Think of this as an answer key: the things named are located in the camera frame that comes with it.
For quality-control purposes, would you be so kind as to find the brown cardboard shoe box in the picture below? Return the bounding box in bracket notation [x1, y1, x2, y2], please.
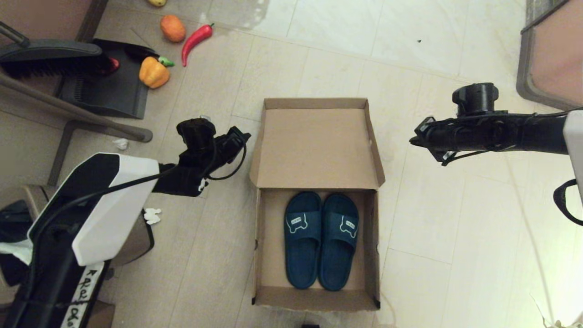
[249, 98, 386, 312]

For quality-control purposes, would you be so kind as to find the dark blue rubber slipper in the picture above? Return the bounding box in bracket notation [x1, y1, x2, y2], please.
[284, 191, 322, 290]
[318, 193, 359, 291]

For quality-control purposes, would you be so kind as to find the dark toy eggplant green stem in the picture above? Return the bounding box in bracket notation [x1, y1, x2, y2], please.
[125, 46, 175, 68]

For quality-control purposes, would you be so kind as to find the orange toy bell pepper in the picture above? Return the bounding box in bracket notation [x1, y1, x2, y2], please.
[139, 57, 171, 90]

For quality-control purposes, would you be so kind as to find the red toy chili pepper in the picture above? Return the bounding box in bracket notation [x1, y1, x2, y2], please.
[181, 25, 214, 68]

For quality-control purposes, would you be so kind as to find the black plastic dustpan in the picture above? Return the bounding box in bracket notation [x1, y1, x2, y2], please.
[59, 40, 160, 120]

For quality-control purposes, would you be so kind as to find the orange toy fruit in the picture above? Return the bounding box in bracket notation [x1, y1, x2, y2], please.
[160, 15, 186, 44]

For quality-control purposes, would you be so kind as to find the brown trash bin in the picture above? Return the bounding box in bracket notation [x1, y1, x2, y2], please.
[0, 184, 154, 292]

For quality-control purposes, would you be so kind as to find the black broom brush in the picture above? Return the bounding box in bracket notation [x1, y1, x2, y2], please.
[0, 22, 110, 80]

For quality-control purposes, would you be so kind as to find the white handwritten tape label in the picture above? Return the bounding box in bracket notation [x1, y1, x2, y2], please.
[64, 262, 105, 328]

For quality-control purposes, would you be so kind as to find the plain brown cardboard carton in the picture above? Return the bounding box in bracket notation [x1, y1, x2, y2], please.
[93, 301, 115, 328]

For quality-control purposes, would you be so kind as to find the brown cabinet dark edge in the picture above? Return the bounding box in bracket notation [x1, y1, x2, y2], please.
[0, 0, 110, 44]

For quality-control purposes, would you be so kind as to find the black trash bag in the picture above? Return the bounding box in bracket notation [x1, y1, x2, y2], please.
[0, 200, 33, 287]

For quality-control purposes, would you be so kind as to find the white crumpled paper waste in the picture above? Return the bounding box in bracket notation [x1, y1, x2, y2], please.
[0, 239, 35, 266]

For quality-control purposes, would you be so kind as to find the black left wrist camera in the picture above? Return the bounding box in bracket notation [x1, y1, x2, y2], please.
[176, 118, 217, 153]

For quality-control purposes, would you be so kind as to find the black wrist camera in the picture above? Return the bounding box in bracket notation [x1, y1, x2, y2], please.
[452, 83, 499, 117]
[176, 118, 217, 153]

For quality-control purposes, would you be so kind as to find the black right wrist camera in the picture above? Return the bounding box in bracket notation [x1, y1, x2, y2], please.
[452, 83, 499, 117]

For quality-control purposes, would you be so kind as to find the thick black right arm hose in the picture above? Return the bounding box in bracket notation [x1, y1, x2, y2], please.
[553, 179, 583, 227]

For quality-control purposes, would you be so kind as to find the brown metal furniture frame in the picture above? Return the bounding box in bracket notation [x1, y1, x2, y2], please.
[0, 71, 153, 185]

